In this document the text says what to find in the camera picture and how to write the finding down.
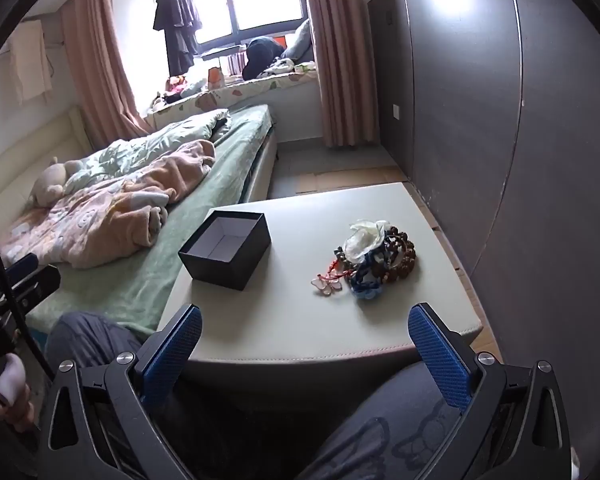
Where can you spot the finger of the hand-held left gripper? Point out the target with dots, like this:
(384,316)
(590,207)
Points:
(17,266)
(37,285)

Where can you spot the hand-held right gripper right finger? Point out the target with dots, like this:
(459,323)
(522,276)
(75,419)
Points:
(437,355)

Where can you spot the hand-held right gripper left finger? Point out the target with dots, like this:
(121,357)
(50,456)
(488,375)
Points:
(175,355)

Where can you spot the black cardboard box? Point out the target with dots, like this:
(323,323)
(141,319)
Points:
(215,270)

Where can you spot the person's left hand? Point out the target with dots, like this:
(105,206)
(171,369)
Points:
(10,390)

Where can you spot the beige plush toy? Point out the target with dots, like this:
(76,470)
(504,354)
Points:
(50,180)

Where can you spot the person's right leg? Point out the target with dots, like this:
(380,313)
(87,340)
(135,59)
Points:
(380,435)

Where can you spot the peach fleece blanket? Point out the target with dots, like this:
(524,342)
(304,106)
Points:
(105,210)

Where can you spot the white padded low table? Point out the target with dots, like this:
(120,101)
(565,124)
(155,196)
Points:
(330,355)

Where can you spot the pink butterfly charm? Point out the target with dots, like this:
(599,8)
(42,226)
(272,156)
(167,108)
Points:
(330,285)

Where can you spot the white fabric flower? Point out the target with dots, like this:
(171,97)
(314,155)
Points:
(362,240)

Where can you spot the light green quilt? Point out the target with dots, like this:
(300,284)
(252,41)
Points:
(145,150)

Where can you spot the bed with green sheet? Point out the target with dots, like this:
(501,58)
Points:
(205,180)

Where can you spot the hanging white cloth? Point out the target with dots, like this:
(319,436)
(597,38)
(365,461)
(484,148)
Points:
(30,65)

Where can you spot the pink curtain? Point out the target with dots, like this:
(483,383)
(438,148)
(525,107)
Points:
(100,60)
(340,60)

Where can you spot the heap of toys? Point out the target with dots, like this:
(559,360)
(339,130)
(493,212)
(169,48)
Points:
(177,91)

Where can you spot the dark brown wardrobe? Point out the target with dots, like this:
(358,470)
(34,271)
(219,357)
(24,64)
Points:
(480,110)

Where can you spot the patterned window seat cushion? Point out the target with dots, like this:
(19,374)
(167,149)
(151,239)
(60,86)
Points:
(240,92)

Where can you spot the orange and white carton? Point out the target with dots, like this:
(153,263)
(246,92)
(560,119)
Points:
(215,77)

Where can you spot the hanging dark clothes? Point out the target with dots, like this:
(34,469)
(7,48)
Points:
(180,20)

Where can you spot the black cloth heap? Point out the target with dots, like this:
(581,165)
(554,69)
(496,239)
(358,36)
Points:
(260,57)

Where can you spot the white patterned cloth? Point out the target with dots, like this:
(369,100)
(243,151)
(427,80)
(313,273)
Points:
(290,67)

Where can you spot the grey pillow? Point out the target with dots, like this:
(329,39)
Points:
(300,42)

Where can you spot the white wall switch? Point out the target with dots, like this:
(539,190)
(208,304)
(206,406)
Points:
(395,111)

